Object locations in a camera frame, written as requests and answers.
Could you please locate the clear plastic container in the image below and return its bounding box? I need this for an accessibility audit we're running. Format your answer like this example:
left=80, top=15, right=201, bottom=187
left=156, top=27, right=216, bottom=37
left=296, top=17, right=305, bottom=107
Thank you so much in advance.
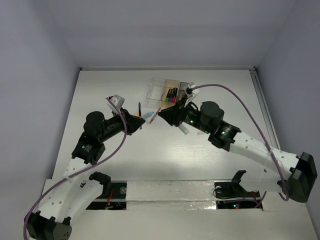
left=145, top=77, right=166, bottom=108

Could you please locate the red patterned pen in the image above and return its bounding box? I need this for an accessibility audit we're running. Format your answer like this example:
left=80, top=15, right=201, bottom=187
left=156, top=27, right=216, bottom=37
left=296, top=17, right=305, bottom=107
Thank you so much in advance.
left=149, top=107, right=162, bottom=124

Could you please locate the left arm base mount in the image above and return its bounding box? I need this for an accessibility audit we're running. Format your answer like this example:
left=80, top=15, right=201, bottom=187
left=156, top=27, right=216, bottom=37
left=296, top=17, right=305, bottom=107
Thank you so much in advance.
left=86, top=181, right=127, bottom=211

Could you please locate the dark purple pen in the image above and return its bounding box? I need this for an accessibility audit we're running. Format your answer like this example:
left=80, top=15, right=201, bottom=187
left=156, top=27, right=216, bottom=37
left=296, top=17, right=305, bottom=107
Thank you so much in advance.
left=138, top=102, right=143, bottom=130

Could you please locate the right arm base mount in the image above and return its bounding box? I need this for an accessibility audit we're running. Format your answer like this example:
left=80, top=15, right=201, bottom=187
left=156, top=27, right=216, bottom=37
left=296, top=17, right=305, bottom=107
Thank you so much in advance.
left=212, top=170, right=263, bottom=210

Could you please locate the green glue tube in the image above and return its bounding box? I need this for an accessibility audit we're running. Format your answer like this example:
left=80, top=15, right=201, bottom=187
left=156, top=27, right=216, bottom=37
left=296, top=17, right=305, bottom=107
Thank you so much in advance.
left=178, top=124, right=190, bottom=135

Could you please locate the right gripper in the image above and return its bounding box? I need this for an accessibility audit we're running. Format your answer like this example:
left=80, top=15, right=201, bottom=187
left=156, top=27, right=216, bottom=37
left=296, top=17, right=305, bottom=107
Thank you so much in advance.
left=158, top=95, right=212, bottom=134

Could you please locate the orange plastic container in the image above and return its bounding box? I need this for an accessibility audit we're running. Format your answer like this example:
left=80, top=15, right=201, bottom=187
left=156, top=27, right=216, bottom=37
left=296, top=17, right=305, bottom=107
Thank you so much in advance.
left=161, top=79, right=180, bottom=109

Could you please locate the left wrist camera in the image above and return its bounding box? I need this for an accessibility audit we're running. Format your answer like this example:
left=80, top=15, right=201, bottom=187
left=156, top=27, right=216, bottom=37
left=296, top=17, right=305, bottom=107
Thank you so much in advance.
left=106, top=94, right=125, bottom=109

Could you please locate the aluminium rail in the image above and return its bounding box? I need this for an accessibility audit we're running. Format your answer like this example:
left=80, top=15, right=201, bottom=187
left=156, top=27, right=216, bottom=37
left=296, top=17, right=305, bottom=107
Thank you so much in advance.
left=249, top=68, right=281, bottom=150

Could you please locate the dark grey plastic container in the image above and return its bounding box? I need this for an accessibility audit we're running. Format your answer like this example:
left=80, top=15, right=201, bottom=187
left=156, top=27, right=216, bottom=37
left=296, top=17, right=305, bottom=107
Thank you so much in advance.
left=175, top=81, right=196, bottom=107

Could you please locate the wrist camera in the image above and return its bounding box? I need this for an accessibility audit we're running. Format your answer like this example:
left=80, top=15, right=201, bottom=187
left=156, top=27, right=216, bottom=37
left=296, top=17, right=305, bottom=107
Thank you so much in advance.
left=182, top=82, right=200, bottom=101
left=106, top=94, right=125, bottom=109

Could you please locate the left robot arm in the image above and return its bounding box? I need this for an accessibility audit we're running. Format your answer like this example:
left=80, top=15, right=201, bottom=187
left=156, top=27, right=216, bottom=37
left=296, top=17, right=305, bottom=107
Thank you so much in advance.
left=23, top=108, right=146, bottom=240

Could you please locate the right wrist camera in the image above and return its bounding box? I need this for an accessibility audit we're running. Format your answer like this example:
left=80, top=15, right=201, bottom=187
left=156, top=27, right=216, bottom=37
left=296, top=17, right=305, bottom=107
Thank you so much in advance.
left=182, top=82, right=200, bottom=101

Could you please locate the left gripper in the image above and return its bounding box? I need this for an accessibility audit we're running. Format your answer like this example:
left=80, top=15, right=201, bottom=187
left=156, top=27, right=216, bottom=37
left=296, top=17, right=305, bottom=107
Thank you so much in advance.
left=98, top=107, right=145, bottom=143

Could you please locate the blue glue tube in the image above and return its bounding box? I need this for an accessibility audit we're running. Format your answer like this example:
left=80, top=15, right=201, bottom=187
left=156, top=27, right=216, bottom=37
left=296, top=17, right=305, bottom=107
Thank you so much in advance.
left=141, top=111, right=154, bottom=120

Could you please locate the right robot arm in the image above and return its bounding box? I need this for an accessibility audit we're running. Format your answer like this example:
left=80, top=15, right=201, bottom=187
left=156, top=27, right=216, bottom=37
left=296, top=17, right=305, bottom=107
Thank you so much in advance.
left=158, top=101, right=318, bottom=203

